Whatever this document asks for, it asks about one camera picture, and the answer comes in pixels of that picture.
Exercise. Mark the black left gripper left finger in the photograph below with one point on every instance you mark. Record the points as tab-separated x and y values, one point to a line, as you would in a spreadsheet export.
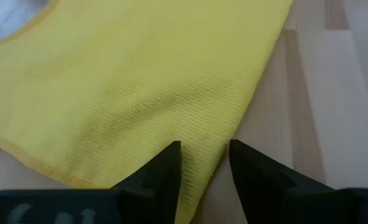
152	199

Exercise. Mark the yellow microfiber towel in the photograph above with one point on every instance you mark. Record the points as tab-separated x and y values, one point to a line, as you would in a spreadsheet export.
124	77

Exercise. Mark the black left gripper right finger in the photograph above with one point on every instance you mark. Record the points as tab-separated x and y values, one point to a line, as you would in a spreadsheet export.
280	199

